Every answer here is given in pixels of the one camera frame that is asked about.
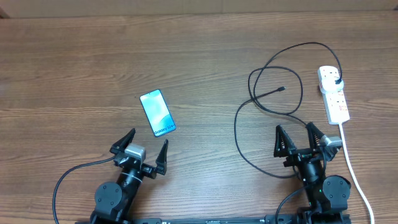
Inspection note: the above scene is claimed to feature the white power strip cord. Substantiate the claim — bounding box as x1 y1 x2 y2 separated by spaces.
338 123 375 224

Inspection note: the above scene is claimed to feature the white power strip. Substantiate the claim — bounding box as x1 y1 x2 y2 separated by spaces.
317 65 350 125

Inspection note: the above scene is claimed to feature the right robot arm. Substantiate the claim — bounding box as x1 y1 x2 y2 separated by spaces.
271 123 351 223

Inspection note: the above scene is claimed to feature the black USB charging cable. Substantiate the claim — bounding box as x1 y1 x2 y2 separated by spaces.
233 42 343 180

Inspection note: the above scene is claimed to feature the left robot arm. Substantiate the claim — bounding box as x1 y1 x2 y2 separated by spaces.
90 129 169 223

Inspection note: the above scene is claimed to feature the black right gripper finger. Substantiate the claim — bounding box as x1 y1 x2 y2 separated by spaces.
274 125 296 157
306 122 325 149

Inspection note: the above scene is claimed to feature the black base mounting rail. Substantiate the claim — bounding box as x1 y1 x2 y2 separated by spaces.
75 214 351 224

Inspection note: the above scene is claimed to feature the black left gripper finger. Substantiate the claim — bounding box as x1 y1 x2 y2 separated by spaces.
109 128 136 155
155 139 169 175

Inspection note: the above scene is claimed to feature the Samsung Galaxy smartphone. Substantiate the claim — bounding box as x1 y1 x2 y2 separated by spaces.
139 90 176 137

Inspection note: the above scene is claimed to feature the white charger adapter plug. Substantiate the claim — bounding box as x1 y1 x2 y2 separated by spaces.
319 78 345 94

